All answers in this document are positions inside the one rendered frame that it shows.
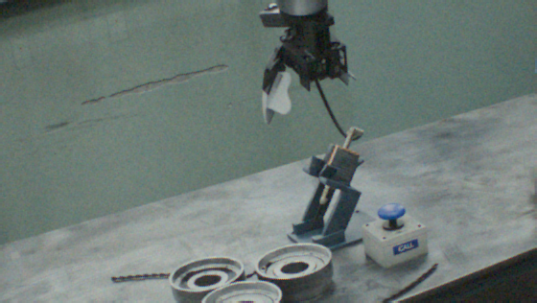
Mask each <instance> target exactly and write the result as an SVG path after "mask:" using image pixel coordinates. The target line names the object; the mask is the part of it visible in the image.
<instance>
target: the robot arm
mask: <svg viewBox="0 0 537 303"><path fill-rule="evenodd" d="M328 1H329V0H276V4H271V5H269V6H267V7H266V8H265V10H264V11H262V12H259V13H258V15H259V16H260V18H261V21H262V23H263V26H264V27H284V28H288V29H286V30H284V35H282V36H280V41H279V42H278V43H277V44H276V46H275V47H276V48H275V49H274V52H273V54H272V56H271V58H269V60H268V63H267V65H266V68H265V71H264V77H263V86H262V89H263V99H262V102H263V114H264V119H265V122H266V124H268V125H269V123H270V121H271V119H272V117H273V114H274V110H275V111H277V112H279V113H282V114H284V115H287V114H288V113H289V112H290V110H291V107H292V105H291V102H290V99H289V96H288V91H289V88H290V85H291V83H292V77H291V75H290V74H289V73H285V69H286V66H288V67H289V68H292V71H294V72H295V73H296V74H297V75H298V76H299V80H300V84H301V85H302V86H303V87H305V88H306V89H307V90H308V91H309V92H310V91H311V86H310V83H313V82H314V81H316V80H319V81H320V82H321V81H323V80H325V79H327V78H328V77H329V78H330V79H331V80H334V79H336V78H339V79H340V80H341V81H342V82H343V83H345V84H346V85H348V84H349V76H350V77H351V78H353V79H354V80H356V81H357V80H358V78H357V77H356V76H354V75H353V74H352V73H351V72H350V71H349V70H348V66H347V50H346V45H345V44H344V43H343V42H342V41H340V40H339V39H338V38H337V37H335V36H334V35H332V34H330V33H329V27H330V26H332V25H334V24H335V18H334V17H333V16H332V15H331V14H330V13H328ZM339 50H341V51H342V52H343V54H344V59H343V57H342V56H341V55H340V54H339ZM284 64H285V65H286V66H285V65H284Z"/></svg>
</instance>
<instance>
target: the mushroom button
mask: <svg viewBox="0 0 537 303"><path fill-rule="evenodd" d="M405 213H406V208H405V206H404V205H402V204H399V203H389V204H386V205H383V206H381V207H380V209H379V211H378V218H380V219H383V220H388V221H389V224H390V225H394V224H397V219H399V218H401V217H403V216H404V215H405Z"/></svg>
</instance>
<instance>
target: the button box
mask: <svg viewBox="0 0 537 303"><path fill-rule="evenodd" d="M361 228H362V239H363V245H364V252H365V254H366V255H368V256H369V257H370V258H371V259H373V260H374V261H375V262H376V263H378V265H379V266H381V267H383V268H384V269H390V268H394V267H397V266H400V265H402V264H404V263H407V262H410V261H413V260H415V259H418V258H421V257H424V256H426V255H429V252H428V238H427V231H426V226H425V225H423V223H421V222H418V221H416V220H415V219H414V218H413V217H411V216H410V215H408V214H407V213H405V215H404V216H403V217H401V218H399V219H397V224H394V225H390V224H389V221H388V220H383V219H378V220H376V221H372V222H368V223H365V224H362V225H361Z"/></svg>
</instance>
